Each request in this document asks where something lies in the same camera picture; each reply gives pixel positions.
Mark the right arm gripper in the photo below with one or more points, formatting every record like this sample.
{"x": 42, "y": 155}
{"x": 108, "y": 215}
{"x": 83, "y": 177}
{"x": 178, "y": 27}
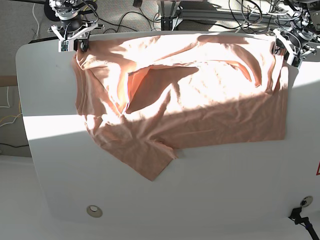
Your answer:
{"x": 77, "y": 40}

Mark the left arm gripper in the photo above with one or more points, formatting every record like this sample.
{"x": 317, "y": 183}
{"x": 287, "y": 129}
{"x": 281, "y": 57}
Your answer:
{"x": 293, "y": 45}

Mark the salmon pink T-shirt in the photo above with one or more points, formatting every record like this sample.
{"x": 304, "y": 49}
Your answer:
{"x": 142, "y": 99}

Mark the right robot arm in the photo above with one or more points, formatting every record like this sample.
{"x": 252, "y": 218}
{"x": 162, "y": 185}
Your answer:
{"x": 78, "y": 18}

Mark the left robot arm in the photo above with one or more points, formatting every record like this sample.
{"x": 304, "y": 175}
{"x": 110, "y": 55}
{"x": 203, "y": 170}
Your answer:
{"x": 298, "y": 14}

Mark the red warning sticker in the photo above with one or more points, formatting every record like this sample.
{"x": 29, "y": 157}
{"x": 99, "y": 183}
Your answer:
{"x": 318, "y": 170}

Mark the metal table grommet right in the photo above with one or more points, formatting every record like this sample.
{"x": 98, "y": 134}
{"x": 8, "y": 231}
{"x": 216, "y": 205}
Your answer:
{"x": 306, "y": 201}

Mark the metal table grommet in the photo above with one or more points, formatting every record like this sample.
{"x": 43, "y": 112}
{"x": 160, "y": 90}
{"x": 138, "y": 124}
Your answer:
{"x": 94, "y": 211}
{"x": 306, "y": 201}

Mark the metal table grommet left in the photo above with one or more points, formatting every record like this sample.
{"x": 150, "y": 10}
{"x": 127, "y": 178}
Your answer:
{"x": 94, "y": 211}

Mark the aluminium frame post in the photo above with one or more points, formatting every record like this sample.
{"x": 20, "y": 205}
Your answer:
{"x": 167, "y": 10}

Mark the black clamp with cable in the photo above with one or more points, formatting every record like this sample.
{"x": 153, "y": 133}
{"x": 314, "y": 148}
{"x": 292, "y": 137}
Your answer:
{"x": 295, "y": 216}

